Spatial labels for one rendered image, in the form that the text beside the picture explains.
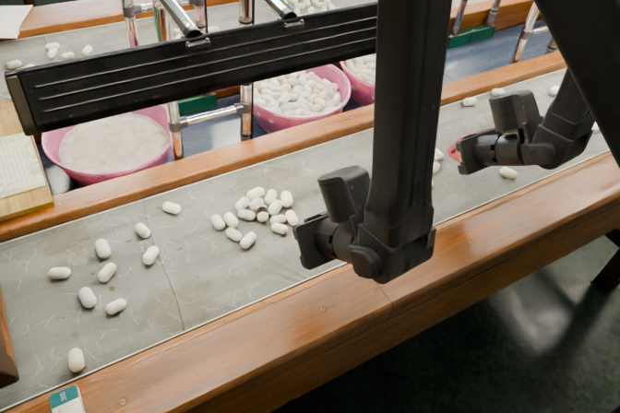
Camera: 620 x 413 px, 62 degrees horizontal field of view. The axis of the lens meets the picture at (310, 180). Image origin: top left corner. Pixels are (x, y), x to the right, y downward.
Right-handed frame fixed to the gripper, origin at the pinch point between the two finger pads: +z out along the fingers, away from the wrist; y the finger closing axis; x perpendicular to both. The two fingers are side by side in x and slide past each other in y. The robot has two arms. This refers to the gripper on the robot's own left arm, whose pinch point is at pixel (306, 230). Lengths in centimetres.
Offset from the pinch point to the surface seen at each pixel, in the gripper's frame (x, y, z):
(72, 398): 9.0, 38.5, -1.4
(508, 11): -31, -112, 54
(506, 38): -23, -109, 54
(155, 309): 5.3, 24.7, 9.9
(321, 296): 11.1, 0.6, 0.3
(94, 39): -52, 14, 74
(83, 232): -8.4, 31.0, 25.1
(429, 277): 14.8, -17.9, -3.3
